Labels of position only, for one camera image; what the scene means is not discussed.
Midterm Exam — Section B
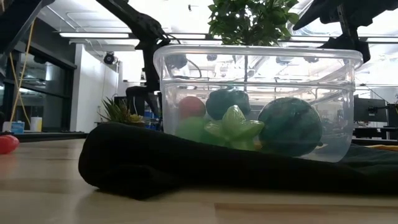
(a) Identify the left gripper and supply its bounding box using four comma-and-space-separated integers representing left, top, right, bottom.
126, 86, 162, 119

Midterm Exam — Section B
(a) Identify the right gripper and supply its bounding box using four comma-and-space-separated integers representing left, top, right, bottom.
292, 0, 398, 63

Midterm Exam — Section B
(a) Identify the pink peach toy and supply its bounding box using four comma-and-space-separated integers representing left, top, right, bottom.
177, 95, 207, 121

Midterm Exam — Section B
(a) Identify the light green lime toy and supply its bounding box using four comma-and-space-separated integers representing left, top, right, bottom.
175, 116, 218, 146

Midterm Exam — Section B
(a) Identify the green bell pepper toy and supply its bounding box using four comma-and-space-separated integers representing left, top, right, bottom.
205, 88, 252, 121

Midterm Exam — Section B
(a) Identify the light green starfruit toy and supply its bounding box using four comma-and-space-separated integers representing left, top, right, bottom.
203, 104, 266, 152

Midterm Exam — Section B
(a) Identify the striped green watermelon toy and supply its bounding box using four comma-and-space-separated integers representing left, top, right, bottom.
257, 96, 324, 157

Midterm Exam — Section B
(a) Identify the small red tomato toy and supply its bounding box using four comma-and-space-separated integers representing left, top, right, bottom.
0, 134, 21, 156

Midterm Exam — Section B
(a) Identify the clear plastic tupperware container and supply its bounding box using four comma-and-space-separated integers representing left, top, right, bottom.
152, 44, 364, 164

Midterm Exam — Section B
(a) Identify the black computer monitor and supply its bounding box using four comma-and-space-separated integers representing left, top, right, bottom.
113, 95, 146, 118
387, 103, 398, 129
353, 96, 388, 124

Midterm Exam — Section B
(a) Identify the small potted succulent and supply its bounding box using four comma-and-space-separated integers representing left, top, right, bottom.
96, 96, 147, 128

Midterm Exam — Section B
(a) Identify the black cloth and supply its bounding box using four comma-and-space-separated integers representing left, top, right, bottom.
78, 121, 398, 201

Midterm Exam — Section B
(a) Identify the leafy plant in black pot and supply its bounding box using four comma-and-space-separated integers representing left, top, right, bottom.
207, 0, 300, 106

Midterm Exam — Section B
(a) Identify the white cylinder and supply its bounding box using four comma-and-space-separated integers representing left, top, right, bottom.
29, 116, 44, 133

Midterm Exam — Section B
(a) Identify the yellow cloth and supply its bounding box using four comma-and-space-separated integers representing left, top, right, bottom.
366, 144, 398, 152

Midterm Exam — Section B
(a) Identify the blue and white box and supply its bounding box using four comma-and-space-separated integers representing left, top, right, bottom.
2, 121, 26, 135

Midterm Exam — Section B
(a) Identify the ceiling security camera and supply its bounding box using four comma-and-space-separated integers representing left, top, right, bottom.
103, 51, 117, 66

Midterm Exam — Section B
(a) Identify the yellow cable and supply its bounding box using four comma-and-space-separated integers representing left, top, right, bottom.
7, 20, 35, 124

